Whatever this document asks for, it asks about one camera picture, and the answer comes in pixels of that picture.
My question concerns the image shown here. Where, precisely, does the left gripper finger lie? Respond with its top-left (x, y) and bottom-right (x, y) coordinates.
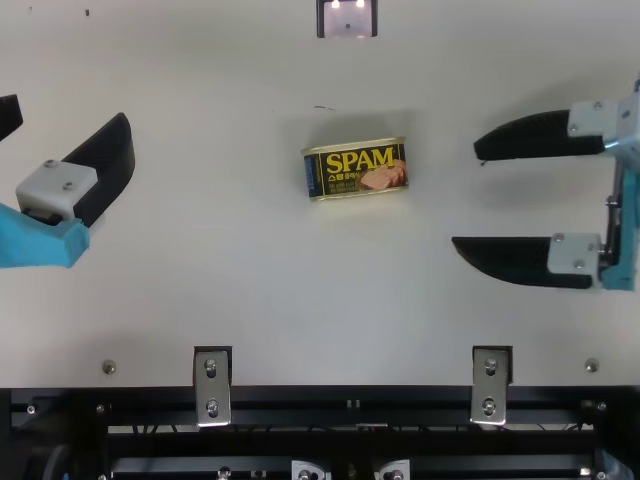
top-left (14, 112), bottom-right (138, 236)
top-left (0, 93), bottom-right (25, 142)

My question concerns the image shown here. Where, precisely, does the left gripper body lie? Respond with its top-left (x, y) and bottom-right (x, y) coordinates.
top-left (0, 202), bottom-right (91, 270)

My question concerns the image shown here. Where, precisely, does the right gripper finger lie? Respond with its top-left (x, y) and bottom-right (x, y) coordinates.
top-left (451, 232), bottom-right (602, 291)
top-left (473, 99), bottom-right (624, 164)

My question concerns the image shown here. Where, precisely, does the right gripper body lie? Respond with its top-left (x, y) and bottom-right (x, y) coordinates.
top-left (597, 164), bottom-right (640, 293)

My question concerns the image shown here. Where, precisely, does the dark blue rectangular tin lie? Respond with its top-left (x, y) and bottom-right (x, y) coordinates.
top-left (300, 137), bottom-right (410, 203)

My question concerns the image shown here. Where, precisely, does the small square scanner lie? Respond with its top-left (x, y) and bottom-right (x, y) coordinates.
top-left (315, 0), bottom-right (379, 39)

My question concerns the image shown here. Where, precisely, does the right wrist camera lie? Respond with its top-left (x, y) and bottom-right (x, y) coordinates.
top-left (602, 74), bottom-right (640, 174)

